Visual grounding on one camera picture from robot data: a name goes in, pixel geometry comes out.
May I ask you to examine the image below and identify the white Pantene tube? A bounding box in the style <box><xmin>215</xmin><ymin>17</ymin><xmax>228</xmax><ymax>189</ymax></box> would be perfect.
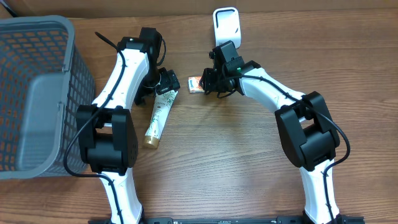
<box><xmin>144</xmin><ymin>90</ymin><xmax>178</xmax><ymax>149</ymax></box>

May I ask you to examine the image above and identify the small orange tissue pack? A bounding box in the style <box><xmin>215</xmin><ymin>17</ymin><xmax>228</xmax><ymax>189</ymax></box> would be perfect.
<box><xmin>188</xmin><ymin>77</ymin><xmax>205</xmax><ymax>93</ymax></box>

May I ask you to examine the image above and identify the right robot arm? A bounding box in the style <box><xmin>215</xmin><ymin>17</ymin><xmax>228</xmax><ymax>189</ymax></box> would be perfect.
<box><xmin>200</xmin><ymin>40</ymin><xmax>340</xmax><ymax>223</ymax></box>

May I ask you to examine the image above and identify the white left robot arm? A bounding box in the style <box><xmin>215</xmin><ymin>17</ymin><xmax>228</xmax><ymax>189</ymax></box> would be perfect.
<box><xmin>72</xmin><ymin>27</ymin><xmax>180</xmax><ymax>223</ymax></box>

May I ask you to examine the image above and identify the white barcode scanner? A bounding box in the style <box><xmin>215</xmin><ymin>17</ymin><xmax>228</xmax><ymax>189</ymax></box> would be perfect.
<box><xmin>213</xmin><ymin>7</ymin><xmax>241</xmax><ymax>49</ymax></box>

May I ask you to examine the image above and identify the dark grey plastic basket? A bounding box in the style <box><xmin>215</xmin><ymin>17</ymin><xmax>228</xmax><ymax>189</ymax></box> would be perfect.
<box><xmin>1</xmin><ymin>16</ymin><xmax>95</xmax><ymax>179</ymax></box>

